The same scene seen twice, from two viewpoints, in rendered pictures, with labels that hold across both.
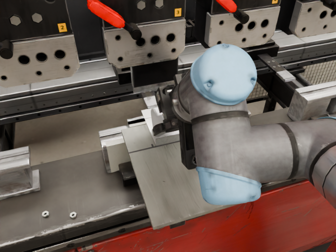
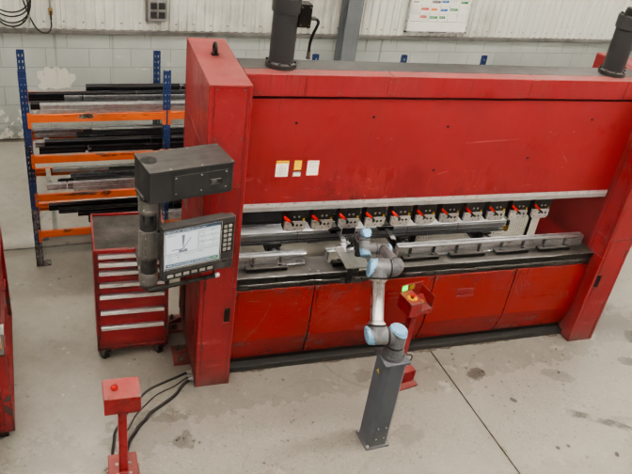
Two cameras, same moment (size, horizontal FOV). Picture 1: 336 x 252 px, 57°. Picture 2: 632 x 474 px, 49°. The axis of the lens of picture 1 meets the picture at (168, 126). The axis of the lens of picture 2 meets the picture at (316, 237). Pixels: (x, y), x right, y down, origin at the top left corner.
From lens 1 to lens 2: 4.34 m
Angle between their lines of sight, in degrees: 10
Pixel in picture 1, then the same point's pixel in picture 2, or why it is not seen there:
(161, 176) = (348, 259)
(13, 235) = (301, 273)
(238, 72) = (368, 232)
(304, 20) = (392, 221)
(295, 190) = (392, 281)
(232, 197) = (365, 253)
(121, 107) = not seen: hidden behind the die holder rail
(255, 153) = (370, 246)
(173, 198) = (351, 263)
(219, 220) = (362, 288)
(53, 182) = (308, 262)
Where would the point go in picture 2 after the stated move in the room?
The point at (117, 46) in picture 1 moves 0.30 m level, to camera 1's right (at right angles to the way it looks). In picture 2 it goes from (341, 223) to (383, 228)
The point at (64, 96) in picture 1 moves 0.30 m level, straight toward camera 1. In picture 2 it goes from (308, 235) to (323, 258)
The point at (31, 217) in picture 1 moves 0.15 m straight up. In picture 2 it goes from (305, 270) to (308, 252)
